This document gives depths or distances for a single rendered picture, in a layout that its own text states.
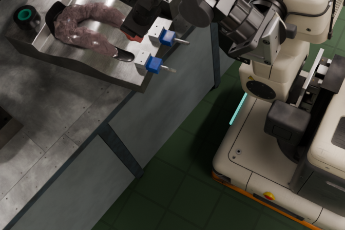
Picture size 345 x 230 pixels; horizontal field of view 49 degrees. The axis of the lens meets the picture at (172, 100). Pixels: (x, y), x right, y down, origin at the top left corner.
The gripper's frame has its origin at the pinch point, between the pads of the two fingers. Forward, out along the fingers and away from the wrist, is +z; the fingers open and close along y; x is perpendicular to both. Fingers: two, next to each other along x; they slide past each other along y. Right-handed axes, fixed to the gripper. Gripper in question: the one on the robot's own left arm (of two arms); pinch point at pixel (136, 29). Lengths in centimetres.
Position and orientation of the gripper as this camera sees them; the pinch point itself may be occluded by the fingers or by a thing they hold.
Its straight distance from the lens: 111.9
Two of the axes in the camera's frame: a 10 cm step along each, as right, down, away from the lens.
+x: 8.4, 5.3, 1.1
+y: -4.8, 8.2, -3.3
